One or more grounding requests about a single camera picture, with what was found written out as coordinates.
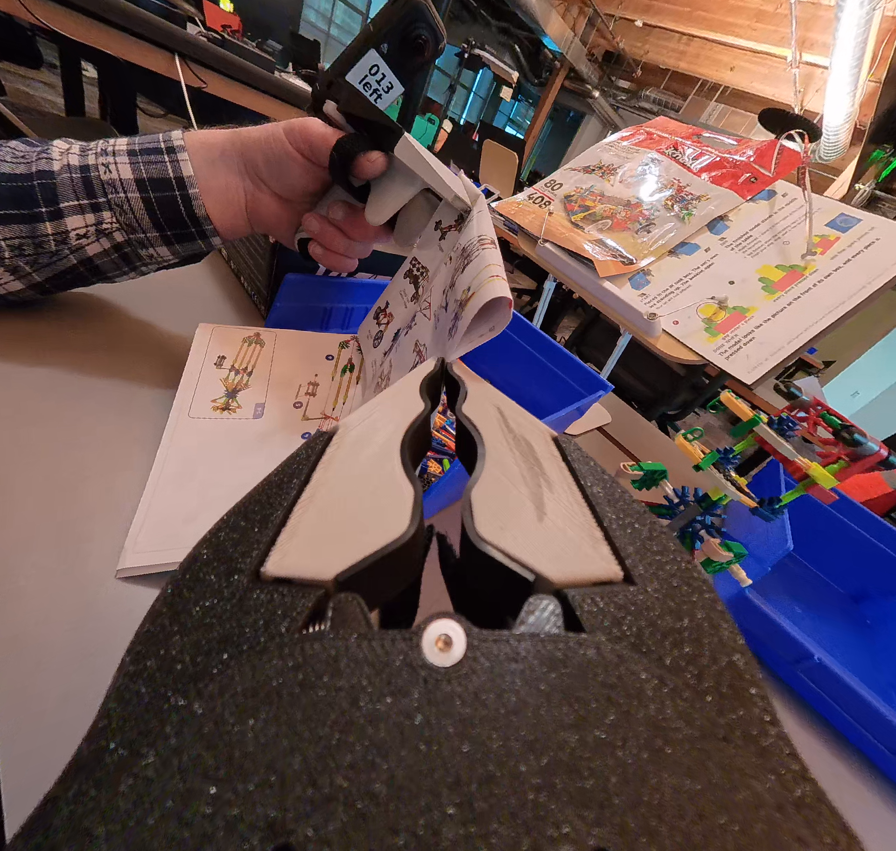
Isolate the clear plastic toy bag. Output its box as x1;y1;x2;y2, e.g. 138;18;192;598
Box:
490;116;806;279

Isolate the toy building instruction booklet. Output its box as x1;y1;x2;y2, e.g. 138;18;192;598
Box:
115;172;515;579

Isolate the silver ventilation duct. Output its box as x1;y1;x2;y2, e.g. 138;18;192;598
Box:
815;0;891;163

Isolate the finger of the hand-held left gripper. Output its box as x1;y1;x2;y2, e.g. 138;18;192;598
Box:
392;131;473;209

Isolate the green blue construction toy model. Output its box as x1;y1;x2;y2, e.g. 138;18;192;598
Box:
623;389;841;589

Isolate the red construction toy frame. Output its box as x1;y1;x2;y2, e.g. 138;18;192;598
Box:
756;396;896;516

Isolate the blue plastic parts bin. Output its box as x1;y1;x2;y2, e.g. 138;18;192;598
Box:
265;273;613;519

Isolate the printed instruction poster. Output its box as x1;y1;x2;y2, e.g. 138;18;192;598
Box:
626;179;896;386

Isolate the pile of colourful toy pieces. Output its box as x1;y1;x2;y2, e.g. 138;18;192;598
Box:
420;396;463;495

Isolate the black cardboard box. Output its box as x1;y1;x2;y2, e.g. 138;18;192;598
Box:
218;233;393;320

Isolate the beige chair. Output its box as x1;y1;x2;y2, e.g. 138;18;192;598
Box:
479;139;520;197

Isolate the beige rounded board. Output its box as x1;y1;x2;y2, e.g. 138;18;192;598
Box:
563;403;613;436

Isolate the black round fuzzy disc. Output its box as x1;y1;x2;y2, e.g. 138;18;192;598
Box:
758;106;824;145

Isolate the pale blue box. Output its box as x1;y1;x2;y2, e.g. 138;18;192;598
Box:
822;347;896;435

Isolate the white cable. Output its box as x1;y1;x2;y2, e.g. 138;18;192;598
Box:
174;53;200;131

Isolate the person's left hand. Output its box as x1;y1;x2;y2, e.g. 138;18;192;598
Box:
183;117;393;274

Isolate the white tilted display board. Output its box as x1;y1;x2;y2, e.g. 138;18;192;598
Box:
533;235;666;341

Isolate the blue plastic model bin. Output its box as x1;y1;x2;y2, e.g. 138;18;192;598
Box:
707;459;896;782

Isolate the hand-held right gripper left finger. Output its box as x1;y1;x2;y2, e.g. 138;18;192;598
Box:
260;358;449;615

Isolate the long wooden desk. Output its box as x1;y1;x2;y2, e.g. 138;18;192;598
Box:
0;0;316;124

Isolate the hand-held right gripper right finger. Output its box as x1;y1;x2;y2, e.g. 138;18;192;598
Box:
447;359;627;617

